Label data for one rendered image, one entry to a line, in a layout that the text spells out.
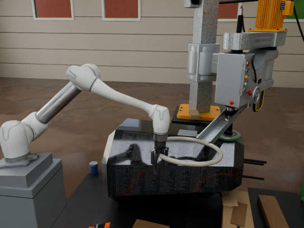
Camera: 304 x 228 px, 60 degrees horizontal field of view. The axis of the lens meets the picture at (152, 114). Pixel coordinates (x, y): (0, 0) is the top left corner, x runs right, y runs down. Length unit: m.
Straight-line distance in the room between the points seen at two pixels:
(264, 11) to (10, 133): 2.30
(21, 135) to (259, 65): 1.98
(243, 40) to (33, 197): 1.78
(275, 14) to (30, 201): 2.47
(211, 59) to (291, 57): 6.11
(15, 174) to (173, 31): 7.13
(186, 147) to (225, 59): 0.79
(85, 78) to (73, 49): 7.55
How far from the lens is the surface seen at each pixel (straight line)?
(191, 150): 2.30
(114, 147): 2.41
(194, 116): 2.87
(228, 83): 2.20
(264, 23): 2.76
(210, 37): 3.00
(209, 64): 2.94
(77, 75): 1.63
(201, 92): 3.05
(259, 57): 2.61
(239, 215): 2.48
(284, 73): 8.94
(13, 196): 1.88
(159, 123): 1.60
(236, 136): 2.37
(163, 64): 8.46
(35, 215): 1.90
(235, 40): 2.13
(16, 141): 1.87
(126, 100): 1.66
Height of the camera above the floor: 1.73
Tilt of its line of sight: 18 degrees down
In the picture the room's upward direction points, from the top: 1 degrees clockwise
